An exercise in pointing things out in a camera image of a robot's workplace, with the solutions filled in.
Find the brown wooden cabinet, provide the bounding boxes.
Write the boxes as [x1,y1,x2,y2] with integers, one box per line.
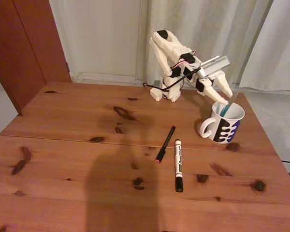
[0,0,72,116]

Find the white mug black blue pattern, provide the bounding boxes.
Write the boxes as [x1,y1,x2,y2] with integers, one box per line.
[198,100,246,145]

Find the silver camera box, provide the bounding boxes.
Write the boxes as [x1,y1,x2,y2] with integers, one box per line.
[198,55,231,79]

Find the white table clamp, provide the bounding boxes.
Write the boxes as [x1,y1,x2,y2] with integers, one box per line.
[149,87,163,102]

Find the white marker black cap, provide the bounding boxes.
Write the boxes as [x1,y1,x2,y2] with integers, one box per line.
[174,139,184,193]

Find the green mechanical pencil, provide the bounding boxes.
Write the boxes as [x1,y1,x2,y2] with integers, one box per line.
[219,93,239,118]

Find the pale grey panel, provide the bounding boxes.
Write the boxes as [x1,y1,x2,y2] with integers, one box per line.
[0,67,19,143]

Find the white baseboard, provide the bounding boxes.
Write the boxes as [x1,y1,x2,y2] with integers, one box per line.
[71,71,139,84]

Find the black camera cable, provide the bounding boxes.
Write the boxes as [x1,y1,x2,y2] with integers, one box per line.
[142,69,201,92]

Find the white curtain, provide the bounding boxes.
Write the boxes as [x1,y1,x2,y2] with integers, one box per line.
[135,0,273,90]
[236,0,290,92]

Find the black pen red ends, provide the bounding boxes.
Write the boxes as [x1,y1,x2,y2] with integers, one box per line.
[155,125,176,164]

